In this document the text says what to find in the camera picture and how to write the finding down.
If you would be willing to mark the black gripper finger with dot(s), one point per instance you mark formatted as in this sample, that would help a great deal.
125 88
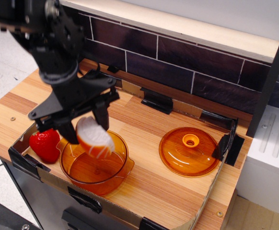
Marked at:
101 114
68 132

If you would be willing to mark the orange transparent plastic pot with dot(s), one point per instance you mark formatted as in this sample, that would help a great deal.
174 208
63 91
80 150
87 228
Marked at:
100 177

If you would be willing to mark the orange transparent pot lid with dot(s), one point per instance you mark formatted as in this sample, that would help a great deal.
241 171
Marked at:
189 152

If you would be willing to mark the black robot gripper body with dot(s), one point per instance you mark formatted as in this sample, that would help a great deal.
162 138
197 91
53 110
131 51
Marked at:
72 96

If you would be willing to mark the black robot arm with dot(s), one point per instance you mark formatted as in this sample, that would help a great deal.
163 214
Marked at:
44 30

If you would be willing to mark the white ridged side cabinet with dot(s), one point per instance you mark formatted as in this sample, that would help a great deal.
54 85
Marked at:
259 179

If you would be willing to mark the black metal frame post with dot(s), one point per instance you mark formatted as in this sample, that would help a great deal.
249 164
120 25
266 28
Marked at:
265 96

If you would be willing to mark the cardboard fence with black tape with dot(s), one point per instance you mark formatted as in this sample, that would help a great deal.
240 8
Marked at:
151 193

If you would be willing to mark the light wooden shelf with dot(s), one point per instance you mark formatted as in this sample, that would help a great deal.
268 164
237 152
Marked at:
217 37

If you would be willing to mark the red toy strawberry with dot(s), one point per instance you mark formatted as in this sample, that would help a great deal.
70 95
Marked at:
44 144

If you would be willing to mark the orange and white toy sushi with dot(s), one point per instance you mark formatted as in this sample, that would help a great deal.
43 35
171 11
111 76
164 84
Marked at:
95 141

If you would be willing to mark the dark brick pattern backsplash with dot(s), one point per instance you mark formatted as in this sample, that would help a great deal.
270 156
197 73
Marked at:
224 78

